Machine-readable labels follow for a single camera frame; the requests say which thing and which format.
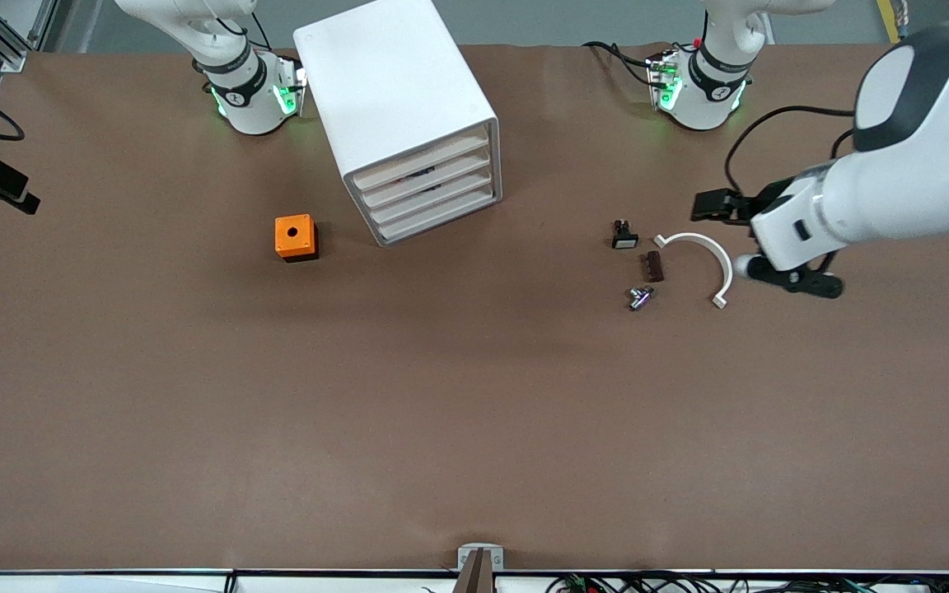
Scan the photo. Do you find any white drawer cabinet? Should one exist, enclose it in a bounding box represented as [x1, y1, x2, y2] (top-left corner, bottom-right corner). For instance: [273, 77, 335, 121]
[292, 0, 503, 248]

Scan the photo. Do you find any black cable bundle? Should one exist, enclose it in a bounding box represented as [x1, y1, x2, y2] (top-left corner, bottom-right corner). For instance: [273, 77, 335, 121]
[545, 571, 949, 593]

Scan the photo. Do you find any orange button enclosure box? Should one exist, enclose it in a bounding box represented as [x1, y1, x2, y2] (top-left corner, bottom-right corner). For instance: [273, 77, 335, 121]
[274, 214, 320, 263]

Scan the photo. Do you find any black left arm base cable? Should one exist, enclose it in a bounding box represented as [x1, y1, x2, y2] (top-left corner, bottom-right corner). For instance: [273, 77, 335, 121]
[582, 40, 659, 88]

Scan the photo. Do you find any black right arm base cable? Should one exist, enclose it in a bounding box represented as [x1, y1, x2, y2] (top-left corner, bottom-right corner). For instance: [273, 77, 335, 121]
[237, 4, 274, 53]

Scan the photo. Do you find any black arm base cable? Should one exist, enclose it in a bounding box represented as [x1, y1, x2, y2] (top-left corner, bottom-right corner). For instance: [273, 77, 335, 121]
[237, 4, 274, 53]
[582, 40, 659, 88]

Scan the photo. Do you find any white curved plastic arc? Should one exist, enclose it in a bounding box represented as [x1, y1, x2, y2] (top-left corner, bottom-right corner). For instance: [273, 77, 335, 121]
[653, 232, 735, 311]

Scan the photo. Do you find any white plastic drawer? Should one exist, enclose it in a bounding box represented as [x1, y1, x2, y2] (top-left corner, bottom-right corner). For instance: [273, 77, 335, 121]
[368, 169, 497, 226]
[376, 188, 500, 246]
[358, 148, 494, 208]
[349, 124, 493, 192]

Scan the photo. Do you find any brown table mat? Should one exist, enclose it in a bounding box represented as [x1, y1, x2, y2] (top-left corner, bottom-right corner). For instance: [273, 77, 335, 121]
[0, 41, 949, 574]

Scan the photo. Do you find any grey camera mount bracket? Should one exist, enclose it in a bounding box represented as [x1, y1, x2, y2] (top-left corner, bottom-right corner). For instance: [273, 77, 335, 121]
[451, 544, 506, 593]

